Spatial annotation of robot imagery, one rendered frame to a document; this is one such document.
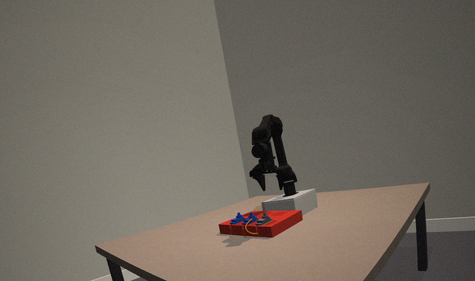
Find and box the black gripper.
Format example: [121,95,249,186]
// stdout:
[249,155,290,191]

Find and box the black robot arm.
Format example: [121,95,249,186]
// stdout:
[252,114,299,197]

